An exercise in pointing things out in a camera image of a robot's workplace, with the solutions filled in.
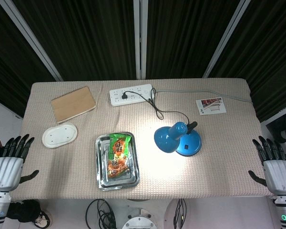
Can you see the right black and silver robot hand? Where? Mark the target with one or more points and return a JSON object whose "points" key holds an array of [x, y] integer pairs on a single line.
{"points": [[277, 175]]}

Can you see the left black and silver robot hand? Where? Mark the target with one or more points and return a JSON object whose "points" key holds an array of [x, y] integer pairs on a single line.
{"points": [[7, 171]]}

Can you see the round silver robot base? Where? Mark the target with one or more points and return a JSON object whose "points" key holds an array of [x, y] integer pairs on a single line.
{"points": [[139, 220]]}

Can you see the blue desk lamp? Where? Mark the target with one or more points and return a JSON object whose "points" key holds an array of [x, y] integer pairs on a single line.
{"points": [[166, 140]]}

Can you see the black equipment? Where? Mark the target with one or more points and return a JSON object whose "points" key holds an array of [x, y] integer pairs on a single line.
{"points": [[283, 128]]}

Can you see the black and white shoe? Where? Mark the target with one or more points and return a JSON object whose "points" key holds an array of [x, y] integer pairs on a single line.
{"points": [[43, 218]]}

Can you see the white oval plastic dish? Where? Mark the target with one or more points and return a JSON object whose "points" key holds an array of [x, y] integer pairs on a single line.
{"points": [[59, 135]]}

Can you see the beige waffle tablecloth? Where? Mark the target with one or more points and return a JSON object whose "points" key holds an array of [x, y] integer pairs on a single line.
{"points": [[205, 171]]}

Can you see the brown kraft notebook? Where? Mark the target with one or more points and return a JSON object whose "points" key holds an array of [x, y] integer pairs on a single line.
{"points": [[72, 104]]}

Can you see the printed photo card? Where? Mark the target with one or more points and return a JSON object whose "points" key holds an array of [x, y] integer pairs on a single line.
{"points": [[211, 107]]}

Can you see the green and orange snack bag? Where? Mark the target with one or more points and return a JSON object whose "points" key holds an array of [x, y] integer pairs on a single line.
{"points": [[118, 155]]}

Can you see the rectangular stainless steel tray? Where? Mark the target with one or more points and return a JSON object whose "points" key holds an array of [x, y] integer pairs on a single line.
{"points": [[135, 167]]}

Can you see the white power strip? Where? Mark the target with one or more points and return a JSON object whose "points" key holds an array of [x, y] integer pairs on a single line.
{"points": [[133, 101]]}

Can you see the white metal frame post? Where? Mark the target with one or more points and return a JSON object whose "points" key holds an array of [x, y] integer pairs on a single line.
{"points": [[140, 38], [225, 40], [31, 40]]}

